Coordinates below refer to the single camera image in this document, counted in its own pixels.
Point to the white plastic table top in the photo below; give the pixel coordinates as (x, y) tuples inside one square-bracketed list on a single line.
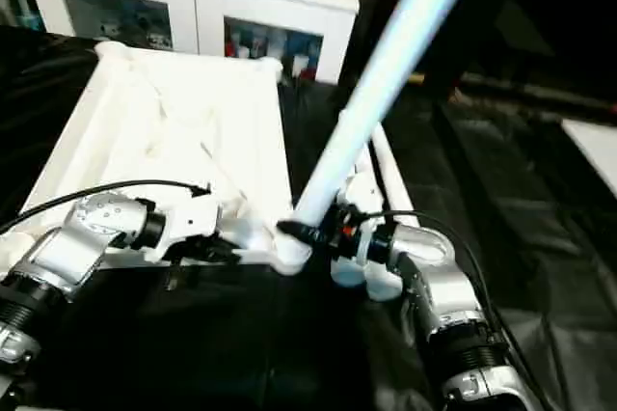
[(154, 131)]

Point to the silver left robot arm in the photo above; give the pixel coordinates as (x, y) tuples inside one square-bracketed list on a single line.
[(67, 257)]

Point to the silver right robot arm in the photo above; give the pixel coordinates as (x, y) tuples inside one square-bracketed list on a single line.
[(453, 315)]

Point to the black work mat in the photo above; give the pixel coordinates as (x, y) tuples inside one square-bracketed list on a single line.
[(501, 199)]

